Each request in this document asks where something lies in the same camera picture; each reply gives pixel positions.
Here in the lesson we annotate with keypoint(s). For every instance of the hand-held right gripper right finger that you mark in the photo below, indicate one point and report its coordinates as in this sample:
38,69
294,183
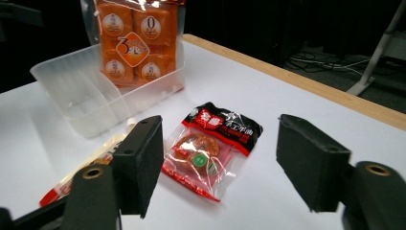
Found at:
312,163

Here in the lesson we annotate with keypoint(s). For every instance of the white metal stand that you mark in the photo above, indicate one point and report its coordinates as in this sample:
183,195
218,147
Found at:
373,60

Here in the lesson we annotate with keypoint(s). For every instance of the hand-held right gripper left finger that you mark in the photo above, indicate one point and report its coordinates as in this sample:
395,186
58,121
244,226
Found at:
137,166

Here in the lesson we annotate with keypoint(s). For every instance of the large orange snack packet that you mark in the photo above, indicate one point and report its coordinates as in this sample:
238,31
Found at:
137,41

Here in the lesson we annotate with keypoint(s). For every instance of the clear plastic storage bin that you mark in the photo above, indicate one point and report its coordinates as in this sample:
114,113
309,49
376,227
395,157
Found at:
83,96

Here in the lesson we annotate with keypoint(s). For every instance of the beige-red snack packet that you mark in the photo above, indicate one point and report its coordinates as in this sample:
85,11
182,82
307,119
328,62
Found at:
95,156

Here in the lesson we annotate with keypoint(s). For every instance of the small black-topped clear packet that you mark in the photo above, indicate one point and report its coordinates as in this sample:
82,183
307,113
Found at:
207,150

